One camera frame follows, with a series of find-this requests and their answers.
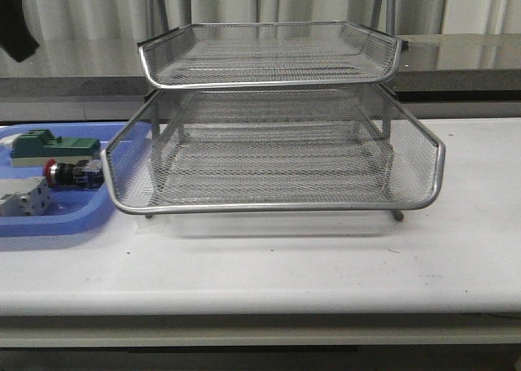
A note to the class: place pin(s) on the blue plastic tray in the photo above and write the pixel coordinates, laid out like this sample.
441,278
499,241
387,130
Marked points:
71,211

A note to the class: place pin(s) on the red emergency push button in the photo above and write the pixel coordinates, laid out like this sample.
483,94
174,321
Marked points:
86,174

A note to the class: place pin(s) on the silver mesh tray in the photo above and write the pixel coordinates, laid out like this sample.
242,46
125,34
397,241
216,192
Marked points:
199,56
314,148

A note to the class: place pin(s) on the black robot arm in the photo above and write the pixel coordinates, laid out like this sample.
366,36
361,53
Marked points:
16,39

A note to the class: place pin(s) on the green electrical switch block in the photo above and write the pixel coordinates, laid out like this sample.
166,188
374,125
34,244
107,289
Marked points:
37,146

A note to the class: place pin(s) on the white circuit breaker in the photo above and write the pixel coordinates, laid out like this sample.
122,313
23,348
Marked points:
25,196

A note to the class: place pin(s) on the white small component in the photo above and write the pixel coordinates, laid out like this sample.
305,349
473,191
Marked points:
8,142

